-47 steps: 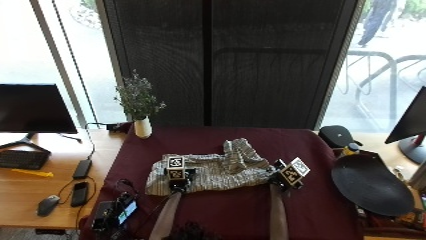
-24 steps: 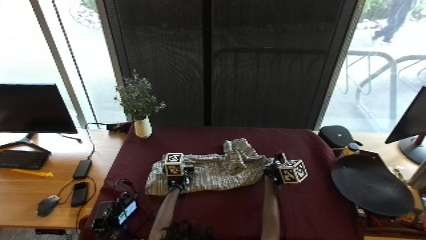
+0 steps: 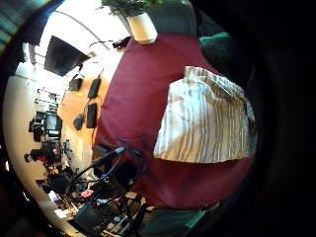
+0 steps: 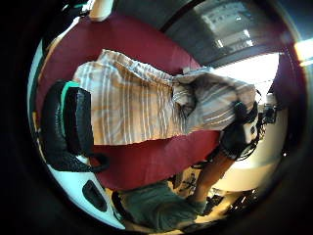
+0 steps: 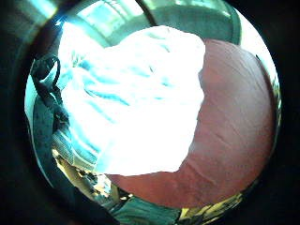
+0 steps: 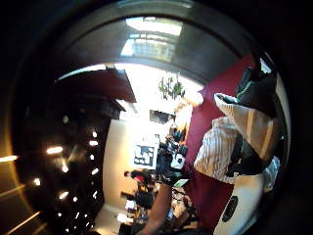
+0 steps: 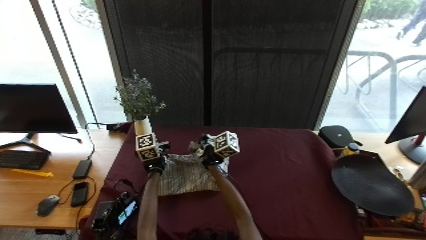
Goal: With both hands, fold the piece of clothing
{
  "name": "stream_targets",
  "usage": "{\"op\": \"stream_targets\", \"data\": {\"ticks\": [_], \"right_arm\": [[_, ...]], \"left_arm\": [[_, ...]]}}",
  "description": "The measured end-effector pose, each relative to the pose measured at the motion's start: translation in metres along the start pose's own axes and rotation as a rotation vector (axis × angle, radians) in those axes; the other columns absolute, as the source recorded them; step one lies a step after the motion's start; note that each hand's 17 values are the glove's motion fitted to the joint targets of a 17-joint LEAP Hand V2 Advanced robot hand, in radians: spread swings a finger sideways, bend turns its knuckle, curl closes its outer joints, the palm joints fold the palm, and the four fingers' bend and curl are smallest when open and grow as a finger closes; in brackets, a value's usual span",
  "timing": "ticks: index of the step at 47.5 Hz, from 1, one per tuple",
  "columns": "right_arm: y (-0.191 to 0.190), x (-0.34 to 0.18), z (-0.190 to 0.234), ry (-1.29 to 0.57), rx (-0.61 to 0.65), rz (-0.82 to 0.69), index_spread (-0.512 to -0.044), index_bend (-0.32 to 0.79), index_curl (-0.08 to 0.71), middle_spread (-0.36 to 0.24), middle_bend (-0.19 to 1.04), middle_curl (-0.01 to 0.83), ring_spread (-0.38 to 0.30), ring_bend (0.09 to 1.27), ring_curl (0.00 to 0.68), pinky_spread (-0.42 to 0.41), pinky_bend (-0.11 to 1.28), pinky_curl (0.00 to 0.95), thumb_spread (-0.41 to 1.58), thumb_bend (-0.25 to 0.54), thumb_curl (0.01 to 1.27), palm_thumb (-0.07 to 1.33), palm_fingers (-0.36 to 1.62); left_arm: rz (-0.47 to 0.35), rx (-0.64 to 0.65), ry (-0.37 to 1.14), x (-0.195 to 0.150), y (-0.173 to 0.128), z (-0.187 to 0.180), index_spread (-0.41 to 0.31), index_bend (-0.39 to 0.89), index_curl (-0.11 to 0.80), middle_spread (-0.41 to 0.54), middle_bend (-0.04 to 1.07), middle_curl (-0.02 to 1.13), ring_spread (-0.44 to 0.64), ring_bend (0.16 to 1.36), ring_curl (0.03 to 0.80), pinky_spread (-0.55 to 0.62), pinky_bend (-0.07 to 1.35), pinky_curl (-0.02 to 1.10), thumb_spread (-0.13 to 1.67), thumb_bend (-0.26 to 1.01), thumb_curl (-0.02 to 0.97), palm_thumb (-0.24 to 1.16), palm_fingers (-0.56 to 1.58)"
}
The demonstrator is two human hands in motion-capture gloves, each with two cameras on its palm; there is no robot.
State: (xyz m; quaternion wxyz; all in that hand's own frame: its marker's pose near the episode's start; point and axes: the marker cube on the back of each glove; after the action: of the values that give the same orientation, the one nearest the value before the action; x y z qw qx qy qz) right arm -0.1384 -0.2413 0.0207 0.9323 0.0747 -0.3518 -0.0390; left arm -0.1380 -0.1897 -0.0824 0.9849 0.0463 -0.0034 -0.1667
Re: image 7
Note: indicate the person's left hand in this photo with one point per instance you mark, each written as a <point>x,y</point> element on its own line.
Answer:
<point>156,160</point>

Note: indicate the person's right hand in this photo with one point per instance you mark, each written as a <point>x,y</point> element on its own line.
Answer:
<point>205,152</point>

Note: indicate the striped white cloth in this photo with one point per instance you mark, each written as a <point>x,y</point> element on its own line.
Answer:
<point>188,176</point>

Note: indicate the left glove white marker cube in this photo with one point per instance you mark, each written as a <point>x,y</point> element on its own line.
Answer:
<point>146,146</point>

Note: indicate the glove white marker cube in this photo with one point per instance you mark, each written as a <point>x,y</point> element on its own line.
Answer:
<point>226,144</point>
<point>146,146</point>

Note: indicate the right glove white marker cube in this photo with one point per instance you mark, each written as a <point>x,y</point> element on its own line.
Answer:
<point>226,144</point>

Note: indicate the white vase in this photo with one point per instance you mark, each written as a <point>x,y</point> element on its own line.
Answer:
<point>142,126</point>

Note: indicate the small purple flower bouquet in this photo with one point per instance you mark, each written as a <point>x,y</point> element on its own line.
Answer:
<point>137,96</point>

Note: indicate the black smartphone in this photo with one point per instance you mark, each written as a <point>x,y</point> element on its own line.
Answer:
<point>78,194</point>

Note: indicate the dark red tablecloth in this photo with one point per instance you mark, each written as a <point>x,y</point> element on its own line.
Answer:
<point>283,186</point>

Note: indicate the black mesh roller blind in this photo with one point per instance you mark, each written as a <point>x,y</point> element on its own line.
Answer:
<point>230,63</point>

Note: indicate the grey computer mouse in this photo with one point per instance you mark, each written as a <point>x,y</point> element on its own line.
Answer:
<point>48,204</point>

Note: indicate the yellow flat tool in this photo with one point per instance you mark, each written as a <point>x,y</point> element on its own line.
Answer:
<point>32,173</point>

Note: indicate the black pouch case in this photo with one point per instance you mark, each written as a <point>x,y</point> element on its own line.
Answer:
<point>338,136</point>

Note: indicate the black keyboard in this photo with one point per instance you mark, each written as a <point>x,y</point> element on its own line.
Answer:
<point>21,159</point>

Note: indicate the black computer monitor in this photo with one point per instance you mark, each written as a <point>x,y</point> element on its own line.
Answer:
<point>32,110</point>

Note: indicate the metal bicycle rack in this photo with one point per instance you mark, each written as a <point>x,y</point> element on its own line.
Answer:
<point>381,83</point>

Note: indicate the black monitor with red stand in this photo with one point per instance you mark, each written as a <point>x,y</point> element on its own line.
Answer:
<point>410,126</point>

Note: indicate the black camera device with screen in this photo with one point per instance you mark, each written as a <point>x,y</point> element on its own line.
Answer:
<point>116,213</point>

